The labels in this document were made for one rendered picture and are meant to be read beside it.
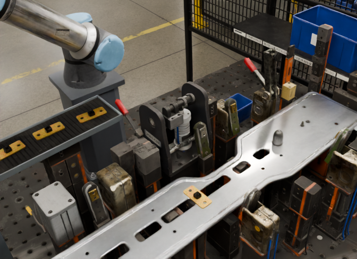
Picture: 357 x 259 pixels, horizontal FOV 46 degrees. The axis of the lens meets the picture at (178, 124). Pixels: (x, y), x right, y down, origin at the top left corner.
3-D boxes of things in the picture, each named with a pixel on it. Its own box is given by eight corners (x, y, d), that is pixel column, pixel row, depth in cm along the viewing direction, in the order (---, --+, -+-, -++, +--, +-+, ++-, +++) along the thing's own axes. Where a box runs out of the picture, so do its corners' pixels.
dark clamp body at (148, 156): (153, 249, 139) (142, 166, 115) (130, 225, 147) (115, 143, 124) (178, 232, 144) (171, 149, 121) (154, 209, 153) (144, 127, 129)
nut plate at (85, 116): (80, 123, 119) (79, 120, 118) (75, 117, 121) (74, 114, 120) (107, 113, 122) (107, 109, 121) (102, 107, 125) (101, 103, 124)
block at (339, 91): (346, 166, 165) (363, 104, 146) (320, 151, 172) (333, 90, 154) (350, 163, 166) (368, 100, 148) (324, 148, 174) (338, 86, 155)
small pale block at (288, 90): (279, 165, 167) (290, 89, 144) (272, 160, 169) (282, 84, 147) (285, 161, 169) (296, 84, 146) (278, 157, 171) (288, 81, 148)
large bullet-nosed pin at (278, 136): (277, 150, 132) (279, 134, 128) (269, 145, 134) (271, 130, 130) (283, 146, 134) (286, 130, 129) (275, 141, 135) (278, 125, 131)
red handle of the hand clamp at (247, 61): (270, 95, 142) (242, 59, 144) (266, 98, 143) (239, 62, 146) (278, 90, 144) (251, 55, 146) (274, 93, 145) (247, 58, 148)
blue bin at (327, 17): (349, 74, 156) (357, 42, 148) (287, 44, 176) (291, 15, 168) (376, 59, 163) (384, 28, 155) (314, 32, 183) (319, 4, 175)
